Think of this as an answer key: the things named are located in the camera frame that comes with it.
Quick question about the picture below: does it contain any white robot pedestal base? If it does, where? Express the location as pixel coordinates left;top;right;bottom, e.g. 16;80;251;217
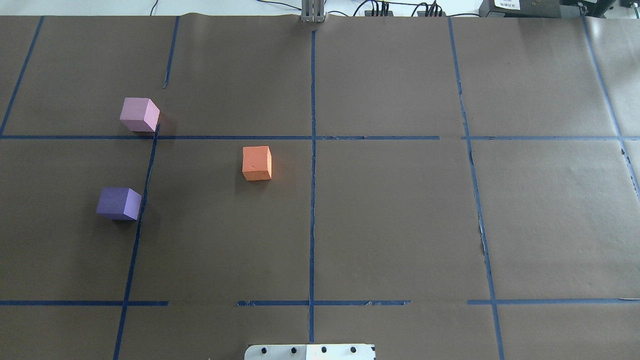
244;343;377;360

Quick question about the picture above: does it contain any orange foam block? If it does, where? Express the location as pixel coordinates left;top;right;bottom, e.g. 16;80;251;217
242;145;273;182

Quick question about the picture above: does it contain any black box on table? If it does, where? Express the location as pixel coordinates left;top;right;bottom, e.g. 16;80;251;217
478;0;616;19

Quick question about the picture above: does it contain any dark purple foam block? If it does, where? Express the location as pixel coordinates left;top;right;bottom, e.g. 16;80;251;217
96;187;142;221

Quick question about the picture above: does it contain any light pink foam block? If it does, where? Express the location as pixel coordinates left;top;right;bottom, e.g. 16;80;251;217
119;97;161;133

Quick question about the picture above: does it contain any aluminium frame post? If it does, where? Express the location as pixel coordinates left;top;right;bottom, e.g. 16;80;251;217
301;0;327;24

